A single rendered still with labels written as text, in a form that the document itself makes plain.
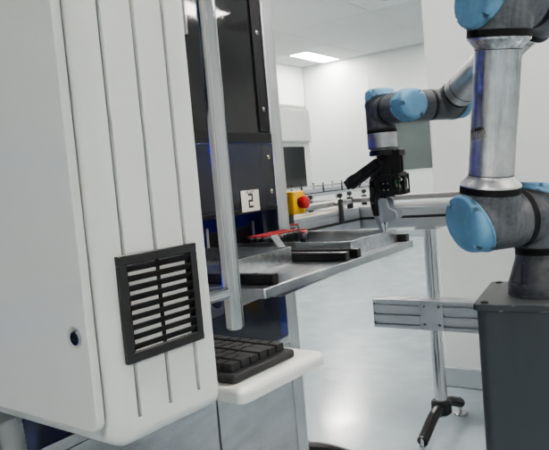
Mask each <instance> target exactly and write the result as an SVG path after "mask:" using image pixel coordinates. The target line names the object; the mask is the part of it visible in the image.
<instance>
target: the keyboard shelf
mask: <svg viewBox="0 0 549 450"><path fill-rule="evenodd" d="M284 348H289V347H284ZM289 349H293V350H294V356H293V357H291V358H289V359H287V360H285V361H284V362H280V363H278V364H276V365H274V366H272V367H270V368H268V369H266V370H264V371H261V372H259V373H257V374H254V375H253V376H251V377H249V378H247V379H243V380H241V381H239V382H238V383H236V384H229V383H224V382H219V381H218V389H219V393H218V396H217V399H216V400H217V401H222V402H226V403H231V404H248V403H250V402H252V401H253V400H255V399H257V398H259V397H261V396H264V395H265V394H267V393H269V392H271V391H272V390H274V389H276V388H279V387H281V386H283V385H285V384H287V383H288V382H290V381H292V380H293V379H296V378H298V377H300V376H302V375H304V374H305V373H307V372H309V371H312V370H314V369H316V368H318V367H320V366H321V365H322V364H324V360H323V354H322V353H321V352H318V351H312V350H304V349H297V348H289Z"/></svg>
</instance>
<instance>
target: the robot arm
mask: <svg viewBox="0 0 549 450"><path fill-rule="evenodd" d="M454 15H455V18H456V19H458V20H457V22H458V24H459V25H460V26H461V27H463V28H464V29H466V30H467V35H466V41H467V42H468V43H469V44H470V45H471V46H472V47H473V49H474V54H473V55H472V57H471V58H470V59H469V60H468V61H467V62H466V63H465V64H464V65H463V66H462V67H461V68H460V69H459V70H458V71H457V72H456V73H455V74H454V75H453V76H452V77H451V78H450V79H449V80H448V81H447V82H446V83H445V84H444V85H443V86H442V87H441V88H438V89H418V88H415V87H406V88H402V89H400V90H398V91H395V92H394V90H393V89H392V88H391V87H377V88H373V89H369V90H367V91H366V92H365V95H364V98H365V104H364V108H365V114H366V126H367V134H368V135H367V139H368V149H369V150H370V156H377V159H374V160H372V161H371V162H369V163H368V164H366V165H365V166H364V167H362V168H361V169H360V170H358V171H357V172H356V173H355V174H353V175H351V176H349V177H348V178H347V179H346V180H345V181H344V184H345V186H346V188H347V189H355V188H358V187H359V186H360V185H361V184H362V183H363V182H364V181H365V180H366V179H368V178H369V177H370V183H369V184H370V185H369V190H370V206H371V210H372V213H373V215H374V218H375V221H376V223H377V224H378V227H379V229H380V230H381V232H385V231H387V226H388V223H389V222H390V221H394V220H397V219H400V218H402V216H403V211H402V210H401V209H399V208H397V207H395V201H394V199H393V198H392V197H390V196H398V195H404V194H408V193H411V190H410V177H409V172H406V171H403V155H404V154H405V151H404V149H403V150H401V149H399V150H397V149H395V148H396V147H398V144H397V130H396V123H401V122H407V121H434V120H456V119H460V118H465V117H466V116H468V115H469V114H470V110H471V117H470V153H469V172H468V175H467V177H466V178H465V179H463V180H462V181H461V182H460V192H459V195H457V196H455V197H453V198H452V199H451V200H450V201H449V202H450V203H448V204H447V207H446V211H445V219H446V225H447V228H448V230H449V233H450V235H451V236H452V237H453V240H454V242H455V243H456V244H457V245H458V246H459V247H460V248H461V249H463V250H465V251H467V252H471V253H480V252H483V253H489V252H492V251H494V250H501V249H506V248H513V247H514V251H515V259H514V263H513V266H512V271H511V275H510V278H509V281H508V293H509V295H511V296H515V297H519V298H526V299H538V300H549V182H519V181H518V180H517V179H516V178H515V176H514V170H515V156H516V143H517V128H518V115H519V101H520V74H521V61H522V55H524V54H525V53H526V52H527V51H528V50H529V48H530V47H532V46H533V45H534V44H540V43H543V42H545V41H546V40H547V39H548V38H549V0H454ZM407 179H408V187H407ZM379 198H380V199H379Z"/></svg>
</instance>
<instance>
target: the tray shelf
mask: <svg viewBox="0 0 549 450"><path fill-rule="evenodd" d="M410 247H413V240H409V241H407V242H396V243H394V244H391V245H387V246H382V247H380V248H377V249H373V250H370V251H368V252H365V253H362V254H361V255H362V256H361V257H358V258H350V260H349V261H347V262H288V263H285V264H281V265H279V266H276V267H272V268H269V269H266V270H263V271H257V272H254V273H277V274H278V276H279V283H278V284H277V285H274V286H273V285H241V294H242V298H260V299H266V298H269V297H272V296H276V295H278V294H281V293H284V292H287V291H289V290H291V289H294V288H299V287H301V286H304V285H306V284H309V283H312V282H314V281H317V280H320V279H324V278H326V277H329V276H332V275H334V274H337V273H339V272H342V271H347V270H349V269H352V268H354V267H357V266H360V265H363V264H365V263H369V262H372V261H375V260H377V259H379V258H382V257H385V256H388V255H391V254H394V253H397V252H400V251H403V250H405V249H407V248H410ZM208 286H209V292H210V291H213V290H216V289H219V288H222V287H221V284H208Z"/></svg>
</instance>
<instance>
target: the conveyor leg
mask: <svg viewBox="0 0 549 450"><path fill-rule="evenodd" d="M440 228H443V227H417V228H414V230H420V229H422V230H423V243H424V255H425V268H426V281H427V294H428V300H439V299H441V298H440V286H439V273H438V259H437V234H436V229H440ZM430 344H431V356H432V369H433V381H434V394H435V400H436V401H438V402H445V401H447V388H446V375H445V350H444V338H443V331H435V330H430Z"/></svg>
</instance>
